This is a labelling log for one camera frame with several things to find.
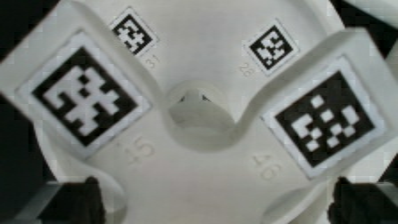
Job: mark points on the white round table top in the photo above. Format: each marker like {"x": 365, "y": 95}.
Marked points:
{"x": 202, "y": 40}

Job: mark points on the white table leg cylinder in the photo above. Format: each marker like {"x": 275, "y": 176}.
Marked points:
{"x": 203, "y": 122}

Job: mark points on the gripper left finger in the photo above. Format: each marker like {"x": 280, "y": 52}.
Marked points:
{"x": 65, "y": 204}

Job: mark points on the white table base foot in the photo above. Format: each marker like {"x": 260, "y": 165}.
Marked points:
{"x": 202, "y": 180}

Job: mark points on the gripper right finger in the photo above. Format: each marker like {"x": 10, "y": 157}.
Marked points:
{"x": 365, "y": 203}

